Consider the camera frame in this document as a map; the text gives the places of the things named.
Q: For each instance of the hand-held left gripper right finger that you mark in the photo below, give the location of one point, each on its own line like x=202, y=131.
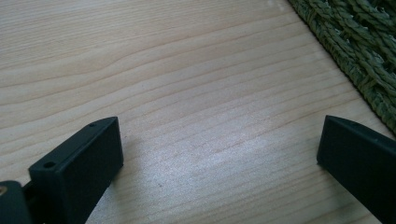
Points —
x=361, y=165

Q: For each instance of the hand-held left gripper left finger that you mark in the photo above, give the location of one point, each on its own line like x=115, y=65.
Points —
x=77, y=174

